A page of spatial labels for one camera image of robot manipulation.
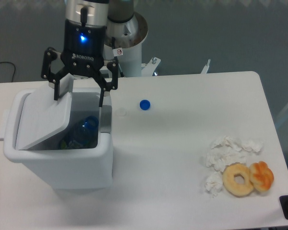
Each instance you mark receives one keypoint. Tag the large crumpled white tissue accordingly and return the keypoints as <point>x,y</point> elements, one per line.
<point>228,150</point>

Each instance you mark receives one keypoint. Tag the orange glazed twisted bun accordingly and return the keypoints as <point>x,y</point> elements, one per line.
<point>261,176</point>

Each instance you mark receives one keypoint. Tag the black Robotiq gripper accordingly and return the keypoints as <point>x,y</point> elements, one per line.
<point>82,55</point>

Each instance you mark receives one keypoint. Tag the white metal base frame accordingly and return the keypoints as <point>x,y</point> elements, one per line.
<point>149,69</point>

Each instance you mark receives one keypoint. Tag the plain ring doughnut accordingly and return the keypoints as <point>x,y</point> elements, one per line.
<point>236,179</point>

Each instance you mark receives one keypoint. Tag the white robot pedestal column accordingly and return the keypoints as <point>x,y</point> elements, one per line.
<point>132,52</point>

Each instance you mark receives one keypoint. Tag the blue plastic bottle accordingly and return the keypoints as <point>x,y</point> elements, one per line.
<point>81,134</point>

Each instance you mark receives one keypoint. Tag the white hinged trash can lid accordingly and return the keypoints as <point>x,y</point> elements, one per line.
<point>42,116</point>

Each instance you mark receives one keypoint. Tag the small crumpled white tissue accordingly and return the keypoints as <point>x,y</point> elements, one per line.
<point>214,183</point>

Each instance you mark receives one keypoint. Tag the white plastic trash can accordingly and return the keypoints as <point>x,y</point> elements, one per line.
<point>89,168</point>

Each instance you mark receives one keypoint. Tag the white bottle cap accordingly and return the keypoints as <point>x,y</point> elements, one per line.
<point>121,112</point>

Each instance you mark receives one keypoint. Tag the blue bottle cap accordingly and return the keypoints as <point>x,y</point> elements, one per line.
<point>145,104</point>

